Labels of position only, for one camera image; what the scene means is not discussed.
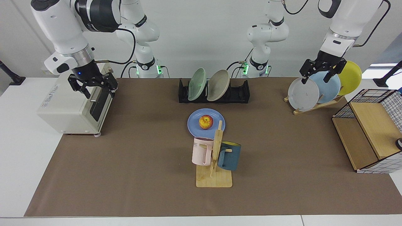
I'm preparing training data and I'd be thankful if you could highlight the red yellow apple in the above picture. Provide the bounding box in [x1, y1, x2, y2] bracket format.
[198, 115, 214, 130]

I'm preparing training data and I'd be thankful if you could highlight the light blue plate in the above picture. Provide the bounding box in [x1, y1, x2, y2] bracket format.
[309, 71, 341, 104]

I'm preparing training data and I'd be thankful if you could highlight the grey plate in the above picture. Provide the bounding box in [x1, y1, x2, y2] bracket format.
[288, 77, 320, 112]

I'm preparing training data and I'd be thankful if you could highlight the yellow plate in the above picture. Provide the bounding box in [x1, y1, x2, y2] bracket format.
[334, 60, 362, 96]

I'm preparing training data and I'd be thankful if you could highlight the wooden plate rack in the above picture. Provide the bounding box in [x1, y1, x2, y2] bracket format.
[284, 94, 344, 115]

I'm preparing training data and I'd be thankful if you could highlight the black dish rack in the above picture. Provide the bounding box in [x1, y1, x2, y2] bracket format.
[178, 78, 250, 104]

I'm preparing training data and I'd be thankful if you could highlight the pale green plate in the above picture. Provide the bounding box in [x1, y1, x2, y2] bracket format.
[187, 67, 208, 101]

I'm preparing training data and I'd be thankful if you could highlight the beige plate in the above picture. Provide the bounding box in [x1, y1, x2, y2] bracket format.
[207, 69, 231, 102]

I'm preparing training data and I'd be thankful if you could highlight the pale toaster oven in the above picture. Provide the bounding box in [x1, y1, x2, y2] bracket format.
[37, 61, 114, 137]

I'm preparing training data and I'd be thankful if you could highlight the black clamp stand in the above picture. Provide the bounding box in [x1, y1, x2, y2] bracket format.
[373, 60, 402, 88]
[0, 60, 26, 86]

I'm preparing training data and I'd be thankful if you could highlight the brown table cloth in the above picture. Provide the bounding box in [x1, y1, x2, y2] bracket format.
[24, 77, 402, 217]

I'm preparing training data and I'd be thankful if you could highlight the dark blue cup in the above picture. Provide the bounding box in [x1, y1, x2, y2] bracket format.
[217, 141, 242, 171]

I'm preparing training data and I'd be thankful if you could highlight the pink cup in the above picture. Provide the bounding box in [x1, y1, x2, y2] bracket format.
[192, 137, 215, 166]

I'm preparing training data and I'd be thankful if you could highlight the wooden cup stand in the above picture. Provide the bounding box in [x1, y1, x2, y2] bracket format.
[196, 120, 233, 188]

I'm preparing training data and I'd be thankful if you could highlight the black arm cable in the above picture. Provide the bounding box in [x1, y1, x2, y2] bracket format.
[94, 28, 137, 65]
[352, 0, 391, 48]

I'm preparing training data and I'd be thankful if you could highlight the wire basket with wooden floor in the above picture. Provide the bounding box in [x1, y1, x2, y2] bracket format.
[332, 89, 402, 174]

